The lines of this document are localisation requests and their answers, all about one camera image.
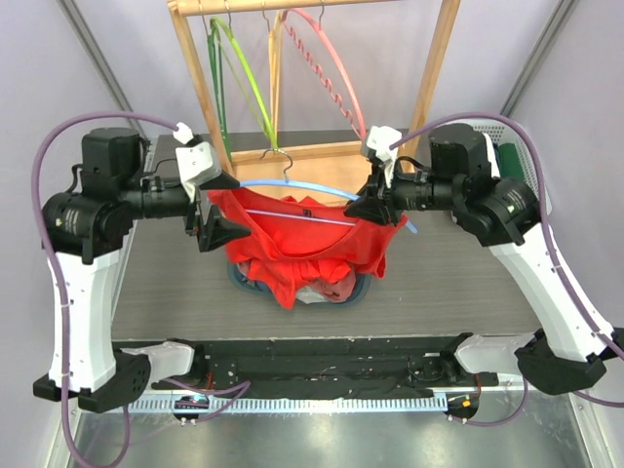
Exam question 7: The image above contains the maroon tank top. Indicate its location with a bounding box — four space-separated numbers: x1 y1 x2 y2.
243 262 357 303

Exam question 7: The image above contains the pink hanger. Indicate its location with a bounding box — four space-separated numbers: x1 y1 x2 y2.
280 0 368 142

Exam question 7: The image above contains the folded green shirt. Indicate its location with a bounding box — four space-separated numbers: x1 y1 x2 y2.
494 143 526 181

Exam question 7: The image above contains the yellow hanger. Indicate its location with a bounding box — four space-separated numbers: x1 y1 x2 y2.
268 11 283 137

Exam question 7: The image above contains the grey tank top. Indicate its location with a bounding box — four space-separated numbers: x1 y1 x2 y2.
295 287 326 304

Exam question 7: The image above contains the white plastic basket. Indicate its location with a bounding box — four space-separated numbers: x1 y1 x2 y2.
466 116 552 220

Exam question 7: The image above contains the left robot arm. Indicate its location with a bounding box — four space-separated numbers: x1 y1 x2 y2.
33 128 251 413

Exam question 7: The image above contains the lime green hanger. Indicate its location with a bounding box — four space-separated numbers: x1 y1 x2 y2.
204 17 278 148

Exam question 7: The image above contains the aluminium frame post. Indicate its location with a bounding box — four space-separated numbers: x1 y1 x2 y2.
500 0 580 117
56 0 147 137

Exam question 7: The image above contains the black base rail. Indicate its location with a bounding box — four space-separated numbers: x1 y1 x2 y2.
178 334 499 400

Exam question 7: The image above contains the wooden clothes rack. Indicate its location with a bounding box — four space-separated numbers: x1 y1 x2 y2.
165 0 462 201

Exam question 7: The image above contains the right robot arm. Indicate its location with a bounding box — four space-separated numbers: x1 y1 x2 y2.
344 120 623 395

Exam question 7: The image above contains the white slotted cable duct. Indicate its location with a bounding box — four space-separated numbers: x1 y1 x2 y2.
129 393 448 414

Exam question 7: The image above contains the dark green hanger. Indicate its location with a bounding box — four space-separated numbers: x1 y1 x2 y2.
207 19 231 160

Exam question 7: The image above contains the red tank top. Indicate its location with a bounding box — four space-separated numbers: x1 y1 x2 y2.
208 188 408 310

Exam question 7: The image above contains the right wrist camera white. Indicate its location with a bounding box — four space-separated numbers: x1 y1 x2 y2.
362 126 402 188

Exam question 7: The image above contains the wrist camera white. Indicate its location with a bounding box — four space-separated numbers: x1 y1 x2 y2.
362 126 402 188
173 122 222 201

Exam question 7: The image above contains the folded white shirt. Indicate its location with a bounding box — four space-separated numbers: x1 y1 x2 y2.
484 133 500 178

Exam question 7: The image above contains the teal plastic bin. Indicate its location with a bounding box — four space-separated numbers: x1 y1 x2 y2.
226 257 373 309

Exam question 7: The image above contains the aluminium frame post right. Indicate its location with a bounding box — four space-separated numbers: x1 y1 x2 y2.
500 0 580 117

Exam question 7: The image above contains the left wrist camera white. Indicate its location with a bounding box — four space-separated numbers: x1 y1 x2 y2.
173 122 222 201

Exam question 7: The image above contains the aluminium frame post left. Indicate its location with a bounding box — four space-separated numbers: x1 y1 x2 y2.
56 0 147 137

